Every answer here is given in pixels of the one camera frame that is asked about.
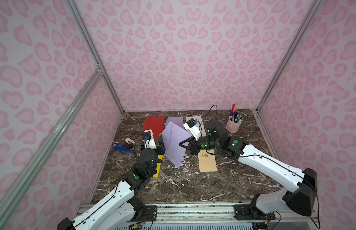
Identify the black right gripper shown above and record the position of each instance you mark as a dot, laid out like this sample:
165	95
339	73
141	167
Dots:
192	145

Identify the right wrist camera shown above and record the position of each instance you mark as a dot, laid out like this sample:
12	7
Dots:
194	127

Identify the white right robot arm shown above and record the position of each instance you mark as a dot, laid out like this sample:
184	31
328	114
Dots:
299	191

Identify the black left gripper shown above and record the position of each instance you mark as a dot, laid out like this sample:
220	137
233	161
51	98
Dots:
160	146

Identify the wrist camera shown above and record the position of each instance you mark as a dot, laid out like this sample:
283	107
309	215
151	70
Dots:
194	127
148	140

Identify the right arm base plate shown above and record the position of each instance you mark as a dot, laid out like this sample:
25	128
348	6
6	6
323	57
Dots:
249	212

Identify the pink pen cup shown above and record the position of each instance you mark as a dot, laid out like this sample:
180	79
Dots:
233	124

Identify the yellow envelope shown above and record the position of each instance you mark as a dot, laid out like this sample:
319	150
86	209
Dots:
160	157

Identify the lilac envelope with butterfly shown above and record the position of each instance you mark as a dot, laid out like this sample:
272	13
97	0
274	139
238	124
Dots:
176	120

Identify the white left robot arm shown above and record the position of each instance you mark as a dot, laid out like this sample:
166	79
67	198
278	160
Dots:
121	204

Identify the cream white envelope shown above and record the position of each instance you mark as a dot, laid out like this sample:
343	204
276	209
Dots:
199	118

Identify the white tape dispenser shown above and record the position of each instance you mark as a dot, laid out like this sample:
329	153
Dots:
129	141

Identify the red envelope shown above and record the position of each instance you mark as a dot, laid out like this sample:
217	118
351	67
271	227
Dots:
156	124

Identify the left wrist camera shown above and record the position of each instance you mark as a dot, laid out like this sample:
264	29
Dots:
148	140

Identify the tan kraft envelope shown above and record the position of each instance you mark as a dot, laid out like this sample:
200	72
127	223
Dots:
207	162

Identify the aluminium mounting rail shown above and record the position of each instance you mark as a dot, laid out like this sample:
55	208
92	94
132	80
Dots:
225	212

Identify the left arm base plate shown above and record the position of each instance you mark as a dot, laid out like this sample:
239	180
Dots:
146	214

